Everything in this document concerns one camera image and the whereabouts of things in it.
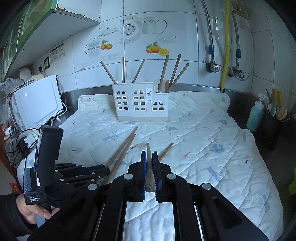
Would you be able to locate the white microwave oven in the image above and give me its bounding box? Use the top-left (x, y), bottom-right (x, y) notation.
top-left (10, 75), bottom-right (64, 131)

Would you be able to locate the red handle water valve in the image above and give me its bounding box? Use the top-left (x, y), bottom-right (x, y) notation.
top-left (204, 45), bottom-right (220, 73)

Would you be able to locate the right braided metal hose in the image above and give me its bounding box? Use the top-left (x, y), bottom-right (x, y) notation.
top-left (230, 6), bottom-right (243, 70)

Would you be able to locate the wooden chopstick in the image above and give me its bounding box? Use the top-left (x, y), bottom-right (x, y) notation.
top-left (165, 54), bottom-right (182, 93)
top-left (122, 57), bottom-right (125, 83)
top-left (158, 55), bottom-right (169, 93)
top-left (100, 61), bottom-right (116, 84)
top-left (158, 143), bottom-right (174, 162)
top-left (98, 134), bottom-right (136, 186)
top-left (132, 58), bottom-right (145, 83)
top-left (167, 63), bottom-right (190, 92)
top-left (105, 126), bottom-right (138, 168)
top-left (145, 143), bottom-right (156, 192)

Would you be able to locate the person's left hand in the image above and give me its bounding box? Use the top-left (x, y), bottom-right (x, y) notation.
top-left (16, 194), bottom-right (60, 225)

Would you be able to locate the braided metal hose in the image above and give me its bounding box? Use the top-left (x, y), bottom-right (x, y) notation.
top-left (230, 6), bottom-right (243, 70)
top-left (200, 0), bottom-right (215, 63)

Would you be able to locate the white plastic utensil holder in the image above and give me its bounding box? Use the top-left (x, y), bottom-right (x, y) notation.
top-left (112, 82), bottom-right (169, 123)

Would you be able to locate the black wall socket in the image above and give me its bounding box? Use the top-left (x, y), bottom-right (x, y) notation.
top-left (43, 56), bottom-right (50, 70)

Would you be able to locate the chrome angle valve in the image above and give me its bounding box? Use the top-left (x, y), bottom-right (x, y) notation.
top-left (229, 49), bottom-right (245, 79)

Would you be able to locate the yellow gas hose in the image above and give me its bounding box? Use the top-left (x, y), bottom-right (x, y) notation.
top-left (219, 0), bottom-right (231, 93)

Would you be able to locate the green wall cabinet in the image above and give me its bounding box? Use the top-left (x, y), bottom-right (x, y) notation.
top-left (1, 0), bottom-right (101, 81)

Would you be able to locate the white power strip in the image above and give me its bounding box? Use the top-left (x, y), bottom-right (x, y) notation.
top-left (24, 132), bottom-right (39, 148)

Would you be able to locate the white quilted mat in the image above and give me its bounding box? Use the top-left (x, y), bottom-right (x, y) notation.
top-left (58, 91), bottom-right (284, 240)

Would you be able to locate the wooden spoon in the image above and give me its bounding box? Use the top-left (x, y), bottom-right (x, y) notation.
top-left (278, 108), bottom-right (287, 121)

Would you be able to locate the wall instruction label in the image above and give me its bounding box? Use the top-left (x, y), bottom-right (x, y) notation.
top-left (49, 42), bottom-right (65, 64)

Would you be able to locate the teal spray bottle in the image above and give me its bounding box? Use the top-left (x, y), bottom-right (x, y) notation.
top-left (246, 98), bottom-right (264, 133)

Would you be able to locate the black utensil crock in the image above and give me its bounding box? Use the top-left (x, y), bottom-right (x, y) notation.
top-left (255, 111), bottom-right (293, 153)

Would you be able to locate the left braided metal hose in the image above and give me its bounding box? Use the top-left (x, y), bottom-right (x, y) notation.
top-left (200, 0), bottom-right (215, 63)

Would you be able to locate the green plastic dish rack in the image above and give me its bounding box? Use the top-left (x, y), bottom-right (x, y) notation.
top-left (288, 167), bottom-right (296, 195)

